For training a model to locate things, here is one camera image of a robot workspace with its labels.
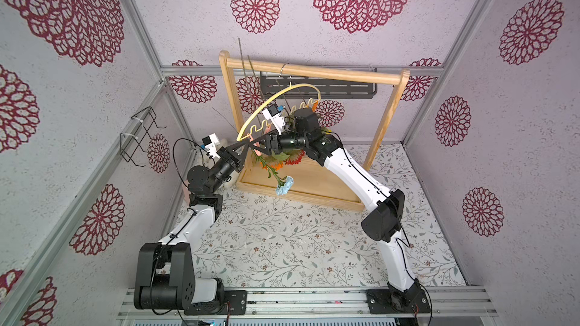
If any blue artificial flower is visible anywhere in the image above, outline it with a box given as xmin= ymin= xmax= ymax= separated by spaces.
xmin=237 ymin=38 xmax=295 ymax=197

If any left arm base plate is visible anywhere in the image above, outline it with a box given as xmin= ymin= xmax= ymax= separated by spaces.
xmin=184 ymin=291 xmax=248 ymax=316

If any black wire wall rack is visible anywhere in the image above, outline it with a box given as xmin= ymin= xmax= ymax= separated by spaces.
xmin=119 ymin=106 xmax=166 ymax=168

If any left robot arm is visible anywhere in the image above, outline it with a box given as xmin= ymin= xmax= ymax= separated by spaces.
xmin=134 ymin=135 xmax=272 ymax=315

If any orange artificial flower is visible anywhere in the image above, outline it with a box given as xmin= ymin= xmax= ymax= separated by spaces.
xmin=267 ymin=159 xmax=284 ymax=171

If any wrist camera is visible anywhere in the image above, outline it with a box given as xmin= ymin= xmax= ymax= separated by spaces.
xmin=262 ymin=103 xmax=285 ymax=135
xmin=201 ymin=133 xmax=221 ymax=160

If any aluminium front rail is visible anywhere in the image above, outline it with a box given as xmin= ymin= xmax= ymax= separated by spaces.
xmin=115 ymin=286 xmax=501 ymax=325

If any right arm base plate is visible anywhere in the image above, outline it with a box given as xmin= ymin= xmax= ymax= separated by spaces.
xmin=366 ymin=288 xmax=432 ymax=315

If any red artificial flower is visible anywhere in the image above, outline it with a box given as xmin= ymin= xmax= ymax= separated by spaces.
xmin=284 ymin=149 xmax=305 ymax=165

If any wooden clothes rack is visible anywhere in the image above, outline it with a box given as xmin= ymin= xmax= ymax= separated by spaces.
xmin=219 ymin=51 xmax=411 ymax=211

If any white plush toy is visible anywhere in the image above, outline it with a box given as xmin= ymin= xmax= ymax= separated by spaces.
xmin=203 ymin=164 xmax=239 ymax=193

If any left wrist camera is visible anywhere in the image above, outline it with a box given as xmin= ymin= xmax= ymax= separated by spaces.
xmin=201 ymin=133 xmax=221 ymax=160

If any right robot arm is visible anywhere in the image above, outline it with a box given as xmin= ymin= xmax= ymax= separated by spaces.
xmin=261 ymin=105 xmax=422 ymax=309

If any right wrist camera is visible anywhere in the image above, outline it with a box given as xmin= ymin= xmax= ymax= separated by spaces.
xmin=262 ymin=103 xmax=285 ymax=135

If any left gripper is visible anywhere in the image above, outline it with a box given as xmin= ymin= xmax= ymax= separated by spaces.
xmin=208 ymin=139 xmax=248 ymax=195

